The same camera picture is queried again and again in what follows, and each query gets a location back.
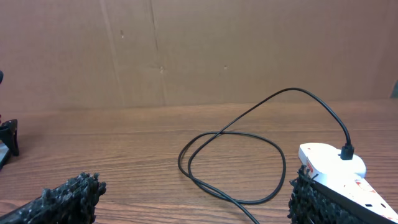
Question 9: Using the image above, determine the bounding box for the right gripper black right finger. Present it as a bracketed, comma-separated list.
[287, 165, 394, 224]

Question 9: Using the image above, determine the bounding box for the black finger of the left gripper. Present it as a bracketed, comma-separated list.
[1, 119, 19, 156]

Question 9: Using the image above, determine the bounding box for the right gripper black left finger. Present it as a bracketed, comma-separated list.
[1, 172, 106, 224]

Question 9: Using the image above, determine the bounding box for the dark blue Galaxy smartphone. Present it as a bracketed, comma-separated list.
[0, 143, 11, 169]

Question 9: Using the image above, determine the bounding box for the white charger plug adapter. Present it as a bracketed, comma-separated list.
[308, 144, 367, 179]

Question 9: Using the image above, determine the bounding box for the white power extension strip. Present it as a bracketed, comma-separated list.
[298, 142, 398, 223]

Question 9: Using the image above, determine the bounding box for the black USB charging cable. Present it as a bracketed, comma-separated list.
[177, 87, 355, 224]

